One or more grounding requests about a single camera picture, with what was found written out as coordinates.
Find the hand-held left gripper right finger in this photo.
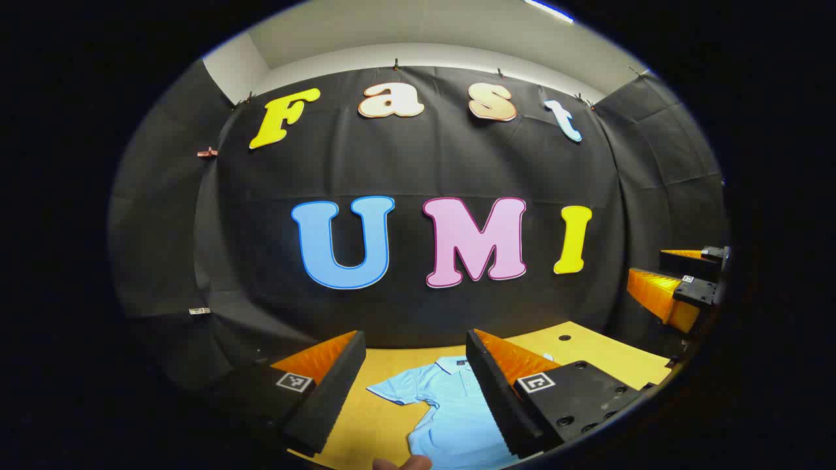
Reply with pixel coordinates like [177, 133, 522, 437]
[466, 328, 644, 460]

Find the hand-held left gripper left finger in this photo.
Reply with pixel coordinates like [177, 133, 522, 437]
[209, 330, 368, 458]

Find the light blue T-shirt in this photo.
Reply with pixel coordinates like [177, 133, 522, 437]
[366, 356, 556, 470]

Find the black backdrop cloth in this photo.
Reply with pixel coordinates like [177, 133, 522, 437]
[108, 59, 729, 392]

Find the ceiling light strip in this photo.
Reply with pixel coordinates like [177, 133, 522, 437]
[524, 0, 575, 24]

